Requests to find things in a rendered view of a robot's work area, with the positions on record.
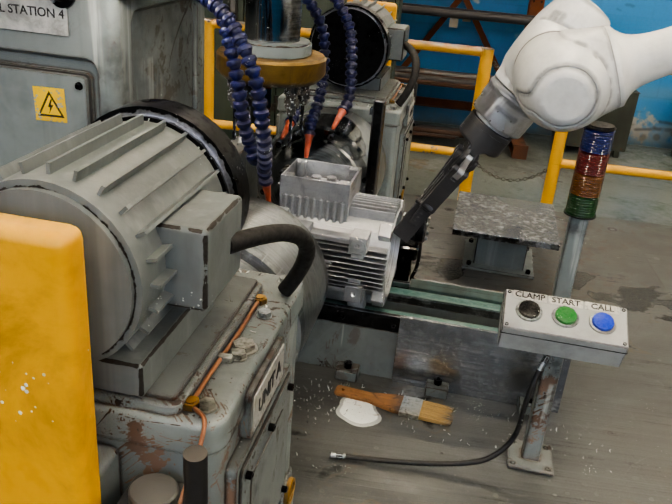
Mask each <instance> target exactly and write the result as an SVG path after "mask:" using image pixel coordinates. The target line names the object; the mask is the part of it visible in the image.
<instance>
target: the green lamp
mask: <svg viewBox="0 0 672 504"><path fill-rule="evenodd" d="M599 198H600V197H598V198H583V197H579V196H576V195H574V194H572V193H571V192H570V191H569V195H568V200H567V203H566V204H567V205H566V208H565V209H566V210H565V211H566V212H567V213H568V214H570V215H572V216H575V217H579V218H593V217H594V216H595V214H596V210H597V205H598V202H599Z"/></svg>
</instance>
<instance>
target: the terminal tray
mask: <svg viewBox="0 0 672 504"><path fill-rule="evenodd" d="M299 160H304V161H303V162H302V161H299ZM352 168H357V169H352ZM288 172H290V173H292V174H287V173H288ZM361 175H362V168H360V167H353V166H346V165H340V164H333V163H327V162H320V161H313V160H307V159H300V158H297V159H296V160H295V161H294V162H293V163H292V164H291V165H290V166H289V167H288V168H287V169H286V170H285V171H284V172H283V173H282V174H281V178H280V206H281V207H287V208H290V211H291V214H292V215H293V214H296V216H297V217H300V215H303V218H307V217H308V216H309V217H310V219H312V220H313V219H314V218H317V220H318V221H320V220H321V219H324V220H325V222H328V221H329V220H332V223H335V222H336V221H339V224H343V222H345V223H346V222H347V219H348V215H349V206H350V205H351V203H352V200H353V197H354V196H355V195H356V194H357V193H359V191H360V185H361ZM342 181H347V183H343V182H342Z"/></svg>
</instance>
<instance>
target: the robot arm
mask: <svg viewBox="0 0 672 504"><path fill-rule="evenodd" d="M670 74H672V26H670V27H667V28H664V29H660V30H656V31H652V32H648V33H642V34H632V35H630V34H623V33H620V32H618V31H616V30H614V29H613V28H611V27H610V21H609V19H608V17H607V16H606V15H605V14H604V12H603V11H602V10H601V9H600V8H599V7H598V6H597V5H596V4H594V3H593V2H592V1H590V0H554V1H552V2H551V3H550V4H548V5H547V6H546V7H545V8H544V9H542V10H541V11H540V12H539V13H538V14H537V15H536V16H535V17H534V19H533V20H532V21H531V22H530V23H529V24H528V25H527V26H526V28H525V29H524V30H523V31H522V33H521V34H520V35H519V36H518V38H517V39H516V40H515V42H514V43H513V44H512V46H511V47H510V49H509V50H508V52H507V53H506V55H505V57H504V59H503V62H502V64H501V66H500V68H499V69H498V71H497V72H496V74H495V75H494V76H493V77H492V78H491V79H490V81H489V83H488V84H487V85H486V86H485V88H484V89H483V91H482V93H481V94H480V95H479V97H478V98H477V99H475V100H474V101H475V102H474V107H475V109H473V110H472V111H471V112H470V114H469V115H468V116H467V117H466V119H465V120H464V121H463V122H462V124H461V125H460V127H459V130H460V132H461V134H462V135H463V137H464V138H465V139H466V141H465V143H464V144H463V145H462V144H460V143H459V144H458V145H457V146H456V147H455V149H454V152H453V154H452V155H451V156H450V157H449V158H448V160H447V161H446V162H445V165H444V166H443V167H442V168H441V170H440V171H439V172H438V174H437V175H436V176H435V177H434V179H433V180H432V182H431V183H430V184H429V185H428V187H427V188H425V189H424V194H422V195H421V197H420V199H419V198H416V200H415V203H414V205H413V206H412V207H411V208H410V210H409V211H408V212H407V213H406V214H405V216H404V217H403V218H402V219H401V221H400V222H399V223H398V224H397V225H396V227H395V228H394V230H393V233H394V234H395V235H396V236H398V237H399V238H400V239H402V240H403V241H404V242H406V243H407V242H408V241H409V240H410V239H411V238H412V236H413V235H414V234H415V233H416V232H417V230H418V229H419V228H420V227H421V226H422V224H423V223H424V222H425V221H426V220H427V218H428V217H429V216H430V215H431V214H433V213H435V212H436V210H437V209H438V208H439V206H440V205H441V204H442V203H443V202H444V201H445V200H446V199H447V198H448V197H449V196H450V194H451V193H452V192H453V191H454V190H455V189H456V188H457V187H458V186H459V185H460V184H461V183H462V182H463V181H464V180H465V179H467V178H468V176H469V172H471V171H473V170H474V169H475V168H476V166H477V165H478V164H479V162H478V160H479V156H480V155H481V154H486V155H487V156H489V157H493V158H495V157H498V156H499V155H500V154H501V152H502V151H503V150H504V149H505V148H506V147H507V145H508V144H509V143H510V142H511V141H512V138H513V139H519V138H520V137H521V136H522V135H523V134H524V133H525V132H526V130H527V129H528V128H529V127H530V126H531V125H532V123H533V122H534V123H536V124H537V125H539V126H541V127H543V128H545V129H548V130H551V131H557V132H568V131H574V130H577V129H580V128H583V127H585V126H587V125H589V124H591V123H592V122H594V121H595V120H597V119H599V118H600V117H601V116H603V115H605V114H607V113H609V112H611V111H613V110H615V109H617V108H620V107H623V106H624V105H625V103H626V101H627V99H628V98H629V96H630V95H631V94H632V93H633V92H634V91H635V90H636V89H638V88H639V87H641V86H643V85H645V84H647V83H649V82H652V81H654V80H657V79H660V78H662V77H665V76H668V75H670Z"/></svg>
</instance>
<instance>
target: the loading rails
mask: <svg viewBox="0 0 672 504"><path fill-rule="evenodd" d="M504 293H505V292H499V291H493V290H487V289H481V288H475V287H469V286H463V285H457V284H451V283H444V282H438V281H432V280H426V279H420V278H414V277H411V282H408V281H402V280H396V279H393V281H392V285H391V288H390V291H389V295H388V298H387V300H386V302H385V305H384V306H383V307H380V306H375V305H371V303H366V306H365V308H358V307H352V306H347V302H346V301H341V300H335V299H330V298H325V302H324V305H323V307H322V309H321V311H320V313H319V315H318V317H317V320H316V322H315V324H314V326H313V328H312V330H311V332H310V334H309V336H308V338H307V340H306V342H305V344H304V346H303V348H302V350H301V352H300V355H299V357H298V359H297V361H298V362H303V363H309V364H314V365H319V366H325V367H330V368H335V369H336V370H335V379H339V380H344V381H349V382H356V381H357V379H358V376H359V373H362V374H367V375H373V376H378V377H383V378H389V379H392V382H394V383H400V384H405V385H410V386H416V387H421V388H425V392H424V395H425V396H428V397H434V398H439V399H444V400H446V399H447V396H448V393H453V394H458V395H464V396H469V397H474V398H480V399H485V400H490V401H496V402H501V403H506V404H512V405H517V412H518V413H519V414H520V411H521V407H522V404H523V401H524V398H525V395H526V392H527V389H528V387H529V385H530V382H531V380H532V378H533V376H534V373H535V371H536V369H537V367H538V365H539V363H540V361H541V360H542V358H543V354H538V353H532V352H527V351H521V350H515V349H510V348H504V347H499V346H497V339H498V329H499V319H500V309H501V305H502V301H503V296H504ZM570 362H571V359H567V358H564V360H563V364H562V368H561V372H560V376H559V380H558V384H557V388H556V392H555V396H554V400H553V404H552V408H551V412H554V413H558V410H559V406H560V402H561V398H562V394H563V390H564V386H565V382H566V378H567V374H568V370H569V366H570Z"/></svg>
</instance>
